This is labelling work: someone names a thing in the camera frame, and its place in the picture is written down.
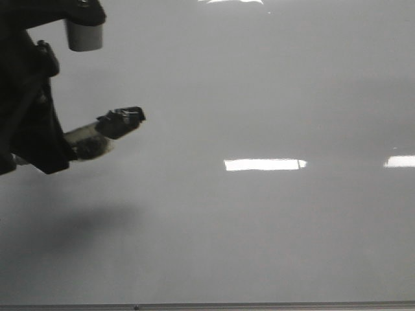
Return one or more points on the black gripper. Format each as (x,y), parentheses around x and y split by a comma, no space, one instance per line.
(30,128)

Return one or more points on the grey aluminium whiteboard frame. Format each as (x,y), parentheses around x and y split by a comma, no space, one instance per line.
(354,305)

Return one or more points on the white cylindrical gripper standoff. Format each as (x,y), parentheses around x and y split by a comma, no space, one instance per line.
(83,38)

